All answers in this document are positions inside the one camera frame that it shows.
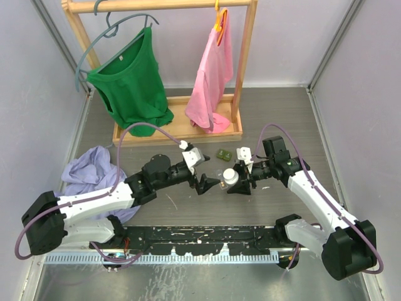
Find green pill box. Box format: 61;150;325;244
216;149;232;162

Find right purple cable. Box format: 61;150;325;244
253;123;385;280

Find white pill bottle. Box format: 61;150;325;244
222;168;239;186

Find wooden clothes rack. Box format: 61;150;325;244
61;1;258;142

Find grey-blue plastic hanger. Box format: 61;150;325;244
75;12;160;92

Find purple cable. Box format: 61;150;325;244
253;123;385;280
14;122;185;270

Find lavender cloth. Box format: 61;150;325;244
55;146;137;223

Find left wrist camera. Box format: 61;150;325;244
179;140;203;174

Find green t-shirt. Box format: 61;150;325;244
87;27;174;129

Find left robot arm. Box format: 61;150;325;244
21;151;220;255

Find pink t-shirt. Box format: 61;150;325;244
185;10;233;134

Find clear pill box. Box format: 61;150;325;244
216;169;227;190

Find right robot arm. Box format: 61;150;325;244
222;136;378;280

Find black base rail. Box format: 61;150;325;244
95;226;299;268

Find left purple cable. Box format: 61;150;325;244
14;122;185;270

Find orange-yellow plastic hanger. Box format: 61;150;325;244
214;0;228;46

